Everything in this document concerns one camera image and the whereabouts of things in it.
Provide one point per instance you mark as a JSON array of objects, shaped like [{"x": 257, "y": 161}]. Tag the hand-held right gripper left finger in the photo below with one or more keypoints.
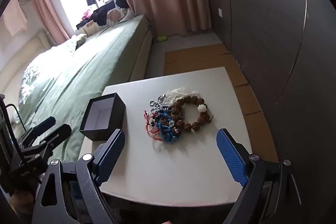
[{"x": 111, "y": 153}]

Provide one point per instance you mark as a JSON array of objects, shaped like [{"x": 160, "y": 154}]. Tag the black jewelry box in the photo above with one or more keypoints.
[{"x": 118, "y": 111}]

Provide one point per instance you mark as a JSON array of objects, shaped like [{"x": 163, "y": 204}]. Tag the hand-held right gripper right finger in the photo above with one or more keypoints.
[{"x": 231, "y": 155}]

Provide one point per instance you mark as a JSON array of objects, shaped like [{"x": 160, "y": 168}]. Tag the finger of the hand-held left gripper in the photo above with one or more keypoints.
[
  {"x": 43, "y": 125},
  {"x": 59, "y": 133}
]

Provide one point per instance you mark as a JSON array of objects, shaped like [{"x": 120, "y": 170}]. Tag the small green object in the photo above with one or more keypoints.
[{"x": 162, "y": 39}]

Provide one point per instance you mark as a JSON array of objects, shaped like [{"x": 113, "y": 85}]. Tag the pale pillow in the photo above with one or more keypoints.
[{"x": 80, "y": 39}]

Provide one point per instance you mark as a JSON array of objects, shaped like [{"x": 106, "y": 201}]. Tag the pile of clothes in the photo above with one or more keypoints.
[{"x": 101, "y": 14}]

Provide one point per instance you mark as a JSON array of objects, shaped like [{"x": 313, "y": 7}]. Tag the white wall socket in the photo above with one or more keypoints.
[{"x": 220, "y": 12}]

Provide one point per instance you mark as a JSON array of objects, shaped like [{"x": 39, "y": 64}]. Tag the white duvet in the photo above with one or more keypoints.
[{"x": 44, "y": 69}]

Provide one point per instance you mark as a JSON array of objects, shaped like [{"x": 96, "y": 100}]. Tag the hanging white cloth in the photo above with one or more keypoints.
[{"x": 15, "y": 16}]

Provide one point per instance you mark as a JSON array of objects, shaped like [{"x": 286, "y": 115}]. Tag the bed with green sheet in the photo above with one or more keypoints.
[{"x": 99, "y": 61}]

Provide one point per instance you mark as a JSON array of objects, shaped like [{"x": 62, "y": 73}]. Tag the narrow pink curtain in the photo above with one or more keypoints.
[{"x": 47, "y": 8}]

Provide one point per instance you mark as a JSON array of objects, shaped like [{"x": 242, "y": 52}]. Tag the clear plastic bag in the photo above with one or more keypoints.
[{"x": 178, "y": 92}]

